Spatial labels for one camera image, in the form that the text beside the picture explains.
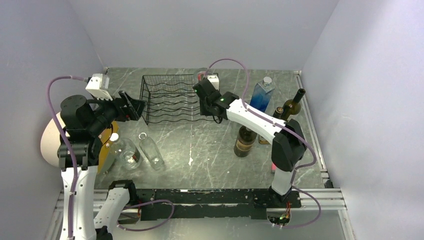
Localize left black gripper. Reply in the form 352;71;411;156
87;89;148;135

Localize clear round labelled bottle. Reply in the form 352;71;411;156
192;67;208;84

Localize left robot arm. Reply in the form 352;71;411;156
57;91;147;240

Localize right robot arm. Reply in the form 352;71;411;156
193;78;310;207

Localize clear slim bottle near left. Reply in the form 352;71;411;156
138;132;166;171

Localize tall blue square bottle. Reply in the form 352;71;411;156
249;76;275;113

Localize round clear bottle white cap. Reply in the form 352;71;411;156
109;132;143;170

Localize clear bottle black cap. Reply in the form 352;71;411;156
258;106;284;145

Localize green wine bottle black neck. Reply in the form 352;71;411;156
280;88;306;121

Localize white orange cylinder drum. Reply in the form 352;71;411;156
40;119;119;175

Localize black wire wine rack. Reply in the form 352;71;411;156
140;74;222;125

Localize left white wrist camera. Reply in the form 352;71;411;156
85;73;113;101

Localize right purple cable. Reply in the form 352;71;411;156
203;58;323;229

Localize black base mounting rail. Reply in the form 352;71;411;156
112;180;303;222

